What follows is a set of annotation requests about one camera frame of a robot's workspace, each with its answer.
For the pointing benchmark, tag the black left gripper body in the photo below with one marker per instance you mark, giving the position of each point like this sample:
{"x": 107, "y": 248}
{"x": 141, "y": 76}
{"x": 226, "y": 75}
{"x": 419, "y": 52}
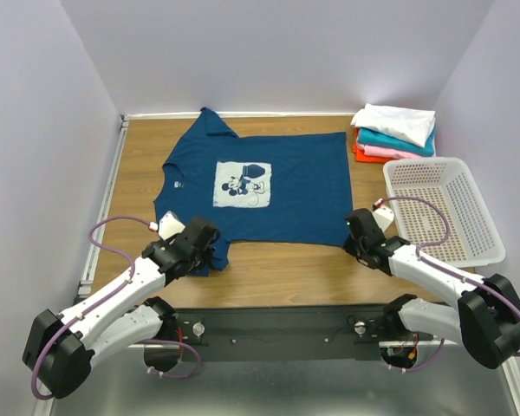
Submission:
{"x": 201, "y": 260}

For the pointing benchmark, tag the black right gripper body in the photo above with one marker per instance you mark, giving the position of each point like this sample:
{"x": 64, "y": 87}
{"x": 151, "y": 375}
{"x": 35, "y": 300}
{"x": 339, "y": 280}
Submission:
{"x": 353, "y": 247}

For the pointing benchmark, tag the dark blue t shirt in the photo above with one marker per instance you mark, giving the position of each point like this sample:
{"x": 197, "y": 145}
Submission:
{"x": 284, "y": 189}

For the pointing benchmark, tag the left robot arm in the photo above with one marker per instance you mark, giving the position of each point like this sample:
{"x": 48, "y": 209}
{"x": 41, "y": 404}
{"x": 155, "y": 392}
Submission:
{"x": 63, "y": 348}

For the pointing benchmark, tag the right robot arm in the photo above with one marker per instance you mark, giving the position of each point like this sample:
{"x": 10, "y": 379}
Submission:
{"x": 481, "y": 314}

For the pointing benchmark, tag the orange folded t shirt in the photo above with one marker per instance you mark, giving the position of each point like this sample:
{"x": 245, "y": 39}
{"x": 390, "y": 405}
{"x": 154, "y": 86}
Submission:
{"x": 360, "y": 156}

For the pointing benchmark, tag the pink folded t shirt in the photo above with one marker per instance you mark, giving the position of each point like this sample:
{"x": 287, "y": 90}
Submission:
{"x": 386, "y": 152}

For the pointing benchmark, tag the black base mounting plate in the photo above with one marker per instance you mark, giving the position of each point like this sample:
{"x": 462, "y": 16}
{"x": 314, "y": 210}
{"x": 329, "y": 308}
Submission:
{"x": 297, "y": 333}

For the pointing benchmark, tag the teal folded t shirt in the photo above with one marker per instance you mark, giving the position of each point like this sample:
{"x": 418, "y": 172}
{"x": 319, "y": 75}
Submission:
{"x": 372, "y": 138}

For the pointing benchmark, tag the white plastic basket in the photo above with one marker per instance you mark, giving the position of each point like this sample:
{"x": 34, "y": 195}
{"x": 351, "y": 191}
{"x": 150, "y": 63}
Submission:
{"x": 440, "y": 198}

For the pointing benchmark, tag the white folded t shirt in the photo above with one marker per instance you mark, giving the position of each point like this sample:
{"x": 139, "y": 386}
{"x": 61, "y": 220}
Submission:
{"x": 412, "y": 126}

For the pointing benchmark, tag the white table edge strip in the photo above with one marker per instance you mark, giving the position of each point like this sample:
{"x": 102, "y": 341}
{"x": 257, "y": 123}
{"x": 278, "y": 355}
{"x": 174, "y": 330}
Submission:
{"x": 233, "y": 114}

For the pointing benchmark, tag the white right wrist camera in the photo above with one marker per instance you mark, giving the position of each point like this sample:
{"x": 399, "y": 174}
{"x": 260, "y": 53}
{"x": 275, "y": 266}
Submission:
{"x": 383, "y": 214}

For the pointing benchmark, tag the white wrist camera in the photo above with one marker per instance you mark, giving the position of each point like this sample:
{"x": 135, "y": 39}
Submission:
{"x": 168, "y": 226}
{"x": 383, "y": 214}

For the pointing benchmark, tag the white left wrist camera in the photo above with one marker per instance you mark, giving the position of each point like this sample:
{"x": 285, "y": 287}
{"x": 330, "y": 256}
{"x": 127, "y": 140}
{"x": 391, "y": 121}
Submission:
{"x": 168, "y": 226}

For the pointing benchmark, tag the aluminium frame rail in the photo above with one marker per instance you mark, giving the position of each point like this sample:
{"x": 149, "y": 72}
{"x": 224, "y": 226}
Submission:
{"x": 43, "y": 407}

